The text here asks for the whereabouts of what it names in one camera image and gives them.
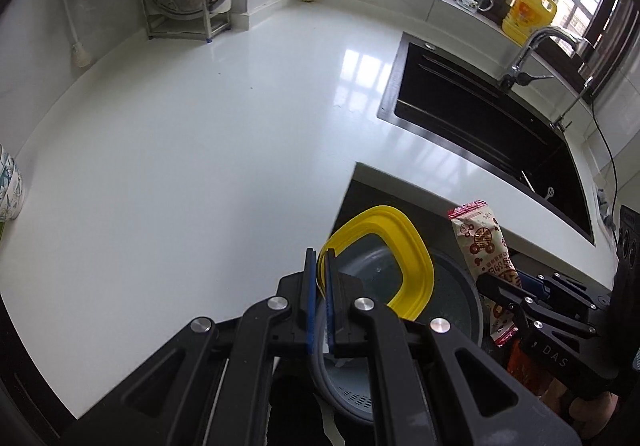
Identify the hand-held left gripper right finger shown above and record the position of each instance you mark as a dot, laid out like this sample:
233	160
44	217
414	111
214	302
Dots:
330	291

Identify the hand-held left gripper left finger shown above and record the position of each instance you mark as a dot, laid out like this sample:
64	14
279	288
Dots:
310	291

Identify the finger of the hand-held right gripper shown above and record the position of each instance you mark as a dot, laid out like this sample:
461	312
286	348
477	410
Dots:
520	298
560	291

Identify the grey perforated trash bin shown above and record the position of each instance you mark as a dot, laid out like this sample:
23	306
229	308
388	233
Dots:
450	296

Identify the red patterned snack wrapper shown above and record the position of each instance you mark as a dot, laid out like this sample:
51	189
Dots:
480	236

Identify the yellow plastic lid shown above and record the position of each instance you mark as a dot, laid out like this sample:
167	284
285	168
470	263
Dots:
400	236

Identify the person's right hand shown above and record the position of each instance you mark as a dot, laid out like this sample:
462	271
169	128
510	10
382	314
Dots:
592	411

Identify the orange plastic bag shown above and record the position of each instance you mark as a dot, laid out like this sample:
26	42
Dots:
525	368

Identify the black kitchen sink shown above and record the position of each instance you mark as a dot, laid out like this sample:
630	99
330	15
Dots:
475	125

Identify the small chrome faucet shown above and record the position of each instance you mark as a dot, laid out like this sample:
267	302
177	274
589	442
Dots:
575	100

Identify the tall chrome faucet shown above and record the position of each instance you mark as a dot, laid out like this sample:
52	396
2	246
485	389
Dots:
525	50

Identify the yellow detergent bottle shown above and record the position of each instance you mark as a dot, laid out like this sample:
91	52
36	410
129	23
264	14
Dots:
527	18

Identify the steel dish rack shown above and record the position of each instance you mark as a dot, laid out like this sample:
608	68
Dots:
210	15

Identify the floral blue white bowl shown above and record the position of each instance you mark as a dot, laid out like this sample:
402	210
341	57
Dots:
10	181

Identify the white bottle brush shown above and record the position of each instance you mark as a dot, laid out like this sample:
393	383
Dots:
80	53

